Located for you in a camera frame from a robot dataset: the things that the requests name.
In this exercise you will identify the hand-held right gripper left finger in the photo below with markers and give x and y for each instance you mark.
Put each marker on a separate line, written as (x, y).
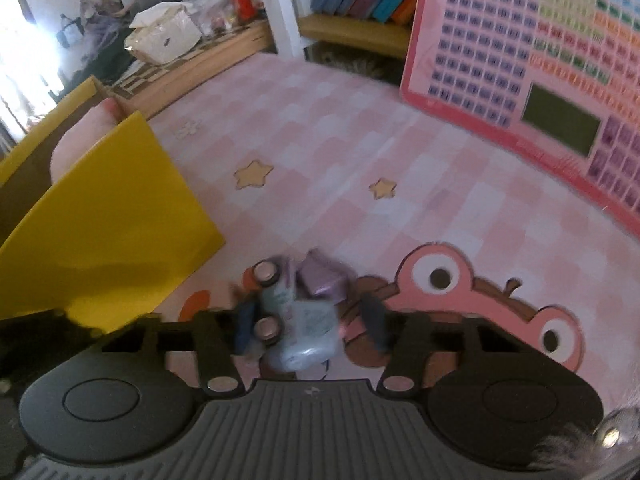
(246, 332)

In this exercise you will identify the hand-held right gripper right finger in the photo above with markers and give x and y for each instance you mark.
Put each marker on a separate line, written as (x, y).
(375, 322)

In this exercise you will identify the light blue purple toy car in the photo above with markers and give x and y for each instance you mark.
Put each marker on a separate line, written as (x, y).
(305, 320)

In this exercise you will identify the cardboard box with yellow flaps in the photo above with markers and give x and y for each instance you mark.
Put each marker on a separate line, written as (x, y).
(110, 230)

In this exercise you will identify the pink checked printed tablecloth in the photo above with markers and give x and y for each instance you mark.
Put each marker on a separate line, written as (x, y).
(350, 170)

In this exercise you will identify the wooden chessboard box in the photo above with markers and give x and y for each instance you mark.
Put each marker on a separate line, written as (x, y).
(200, 62)

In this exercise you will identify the pink learning tablet toy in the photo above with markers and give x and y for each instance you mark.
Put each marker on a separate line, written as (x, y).
(500, 50)

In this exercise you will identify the white tissue pack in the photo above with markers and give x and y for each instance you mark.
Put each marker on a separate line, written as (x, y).
(162, 35)

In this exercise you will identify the clear plastic bag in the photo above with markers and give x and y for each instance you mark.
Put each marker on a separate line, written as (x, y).
(212, 12)

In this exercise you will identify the white bookshelf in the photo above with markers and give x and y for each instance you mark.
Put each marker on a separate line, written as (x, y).
(282, 10)

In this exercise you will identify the purple cloth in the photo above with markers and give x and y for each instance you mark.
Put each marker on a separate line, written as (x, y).
(97, 17)

